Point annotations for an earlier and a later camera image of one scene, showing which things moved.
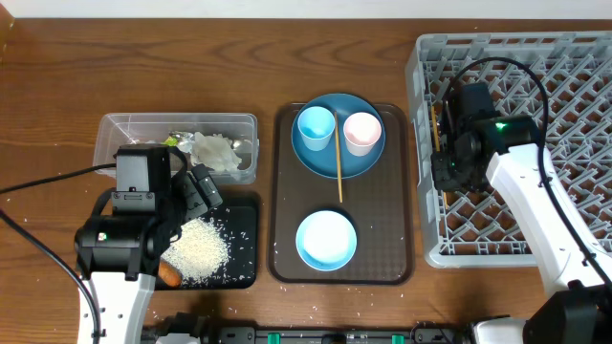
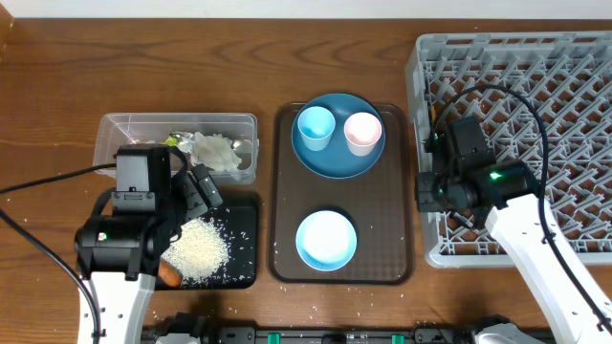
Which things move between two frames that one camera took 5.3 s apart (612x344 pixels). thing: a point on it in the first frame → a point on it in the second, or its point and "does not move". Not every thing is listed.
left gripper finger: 207,186 does not move
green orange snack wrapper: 169,140 does not move
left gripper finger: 194,204 does not move
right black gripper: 442,177 → 425,200
